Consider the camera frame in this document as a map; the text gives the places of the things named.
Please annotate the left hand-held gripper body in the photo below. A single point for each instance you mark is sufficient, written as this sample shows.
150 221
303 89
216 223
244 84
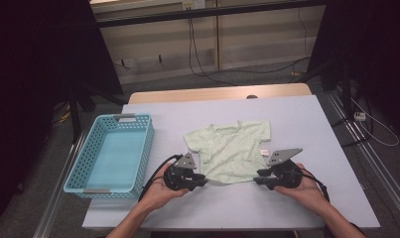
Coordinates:
176 178

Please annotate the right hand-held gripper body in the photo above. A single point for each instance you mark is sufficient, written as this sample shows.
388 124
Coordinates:
287 177

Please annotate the light green baby shirt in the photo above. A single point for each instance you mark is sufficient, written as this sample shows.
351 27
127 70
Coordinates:
230 148

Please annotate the blue plastic basket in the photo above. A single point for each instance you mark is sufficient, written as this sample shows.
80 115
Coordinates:
105 148

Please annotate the person's left hand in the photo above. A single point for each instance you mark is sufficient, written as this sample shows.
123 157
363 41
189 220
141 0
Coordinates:
161 196

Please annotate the person's right hand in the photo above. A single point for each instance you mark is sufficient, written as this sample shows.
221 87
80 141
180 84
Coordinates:
306 191

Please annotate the white table cover sheet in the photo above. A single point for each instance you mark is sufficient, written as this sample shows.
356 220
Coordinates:
237 205

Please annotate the dark round table grommet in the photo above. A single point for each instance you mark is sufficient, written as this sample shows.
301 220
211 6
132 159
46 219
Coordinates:
252 97

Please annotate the wooden table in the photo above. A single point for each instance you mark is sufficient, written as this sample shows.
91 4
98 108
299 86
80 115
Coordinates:
204 94

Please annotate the white power plug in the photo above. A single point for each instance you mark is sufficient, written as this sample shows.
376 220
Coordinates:
360 116

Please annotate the black metal stand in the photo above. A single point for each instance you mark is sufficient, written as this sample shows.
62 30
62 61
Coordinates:
346 92
75 115

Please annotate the black curtain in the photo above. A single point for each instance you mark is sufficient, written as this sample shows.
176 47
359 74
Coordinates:
379 49
28 66

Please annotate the black horizontal bar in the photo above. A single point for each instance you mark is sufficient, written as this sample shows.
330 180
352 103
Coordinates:
154 19

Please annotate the aluminium floor rail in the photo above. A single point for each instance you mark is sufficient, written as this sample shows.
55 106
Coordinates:
376 162
60 185

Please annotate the small black wall hook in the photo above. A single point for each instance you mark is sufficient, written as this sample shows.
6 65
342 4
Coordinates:
160 59
122 62

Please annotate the white wall socket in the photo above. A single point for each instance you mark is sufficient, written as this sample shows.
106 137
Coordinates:
194 4

